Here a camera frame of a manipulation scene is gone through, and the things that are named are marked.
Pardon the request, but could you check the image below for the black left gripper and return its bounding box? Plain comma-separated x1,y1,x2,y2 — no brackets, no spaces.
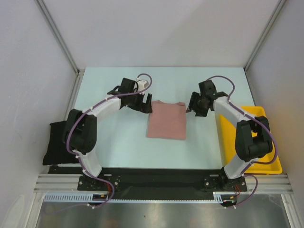
127,90,152,114

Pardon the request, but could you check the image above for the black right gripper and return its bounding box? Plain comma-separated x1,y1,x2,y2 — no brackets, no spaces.
186,91,209,117

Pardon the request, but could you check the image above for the pink t shirt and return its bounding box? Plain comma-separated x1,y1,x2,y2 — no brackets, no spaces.
147,100,187,140

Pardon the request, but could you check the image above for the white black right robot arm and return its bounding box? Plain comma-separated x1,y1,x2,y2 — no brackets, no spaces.
186,79,273,190

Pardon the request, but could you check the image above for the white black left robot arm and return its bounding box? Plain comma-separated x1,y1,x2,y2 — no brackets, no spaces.
63,73,152,190

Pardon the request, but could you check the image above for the yellow plastic tray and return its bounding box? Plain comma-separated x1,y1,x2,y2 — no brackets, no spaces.
218,106,283,174

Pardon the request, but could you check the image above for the folded black t shirt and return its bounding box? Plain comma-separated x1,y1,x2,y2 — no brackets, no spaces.
42,121,79,165

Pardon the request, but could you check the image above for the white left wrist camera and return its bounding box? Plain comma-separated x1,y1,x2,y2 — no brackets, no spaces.
134,78,149,92

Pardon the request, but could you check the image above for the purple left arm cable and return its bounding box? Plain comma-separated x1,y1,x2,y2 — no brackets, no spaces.
66,73,152,181

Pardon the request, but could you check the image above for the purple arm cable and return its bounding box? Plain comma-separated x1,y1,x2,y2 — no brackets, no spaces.
206,75,279,178
66,73,152,181

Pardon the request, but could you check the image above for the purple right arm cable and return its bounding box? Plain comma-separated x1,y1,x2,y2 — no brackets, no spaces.
206,75,279,178

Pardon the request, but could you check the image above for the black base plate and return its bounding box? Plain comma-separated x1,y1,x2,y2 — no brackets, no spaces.
77,168,247,196

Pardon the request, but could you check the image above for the white slotted cable duct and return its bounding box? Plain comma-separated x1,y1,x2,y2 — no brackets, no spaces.
44,192,237,205

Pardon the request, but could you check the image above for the aluminium frame rail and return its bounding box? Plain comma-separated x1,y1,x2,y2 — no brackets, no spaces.
34,174,293,194

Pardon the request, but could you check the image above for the left aluminium corner post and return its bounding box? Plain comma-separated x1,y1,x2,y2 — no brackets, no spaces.
34,0,80,76

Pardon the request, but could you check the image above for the aluminium corner post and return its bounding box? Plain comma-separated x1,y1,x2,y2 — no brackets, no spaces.
243,0,287,73
34,0,80,76

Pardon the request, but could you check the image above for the right aluminium corner post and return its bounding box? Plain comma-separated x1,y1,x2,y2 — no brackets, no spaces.
243,0,287,73

